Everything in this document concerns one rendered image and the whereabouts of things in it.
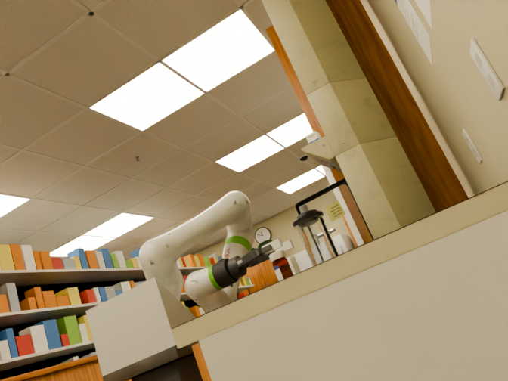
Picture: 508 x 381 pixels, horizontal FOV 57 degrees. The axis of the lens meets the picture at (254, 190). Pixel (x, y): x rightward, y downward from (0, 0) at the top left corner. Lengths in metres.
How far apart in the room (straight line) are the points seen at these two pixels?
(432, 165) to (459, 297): 1.49
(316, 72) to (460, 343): 1.47
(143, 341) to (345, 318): 1.01
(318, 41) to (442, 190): 0.85
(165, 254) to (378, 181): 0.86
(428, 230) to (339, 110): 1.24
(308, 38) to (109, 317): 1.38
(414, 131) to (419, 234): 1.52
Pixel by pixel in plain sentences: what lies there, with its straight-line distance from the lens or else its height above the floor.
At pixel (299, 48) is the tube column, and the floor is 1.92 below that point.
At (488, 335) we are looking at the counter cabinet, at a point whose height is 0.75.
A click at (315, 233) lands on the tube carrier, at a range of 1.52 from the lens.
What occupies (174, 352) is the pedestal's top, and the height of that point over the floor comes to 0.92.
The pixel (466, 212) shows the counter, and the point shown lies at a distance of 0.79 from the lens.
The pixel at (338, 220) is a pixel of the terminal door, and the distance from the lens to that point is 2.21.
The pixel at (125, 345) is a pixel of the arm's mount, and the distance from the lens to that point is 1.74.
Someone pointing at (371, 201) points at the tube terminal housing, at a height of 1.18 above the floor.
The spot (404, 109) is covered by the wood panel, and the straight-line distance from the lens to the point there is 2.31.
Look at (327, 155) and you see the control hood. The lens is 1.93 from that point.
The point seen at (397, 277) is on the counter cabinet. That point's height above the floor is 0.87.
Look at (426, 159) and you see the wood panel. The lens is 2.24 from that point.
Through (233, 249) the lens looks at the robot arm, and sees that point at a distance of 1.94.
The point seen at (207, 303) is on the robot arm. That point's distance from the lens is 1.71.
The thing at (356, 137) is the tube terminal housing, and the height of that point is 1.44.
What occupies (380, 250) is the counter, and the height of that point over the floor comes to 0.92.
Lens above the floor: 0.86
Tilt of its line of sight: 17 degrees up
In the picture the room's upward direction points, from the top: 22 degrees counter-clockwise
